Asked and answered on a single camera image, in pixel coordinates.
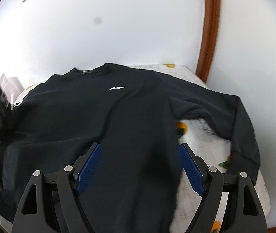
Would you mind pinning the white plastic bag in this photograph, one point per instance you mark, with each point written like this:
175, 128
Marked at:
12, 87

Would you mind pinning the black sweatshirt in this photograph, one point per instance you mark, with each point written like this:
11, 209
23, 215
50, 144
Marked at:
99, 135

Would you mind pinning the fruit print newspaper tablecloth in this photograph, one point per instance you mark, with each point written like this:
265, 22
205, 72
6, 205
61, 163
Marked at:
201, 150

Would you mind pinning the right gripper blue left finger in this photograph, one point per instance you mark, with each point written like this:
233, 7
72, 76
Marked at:
85, 167

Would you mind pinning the brown wooden door frame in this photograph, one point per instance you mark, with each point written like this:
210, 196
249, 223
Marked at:
209, 38

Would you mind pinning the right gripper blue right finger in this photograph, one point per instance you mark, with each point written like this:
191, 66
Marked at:
194, 168

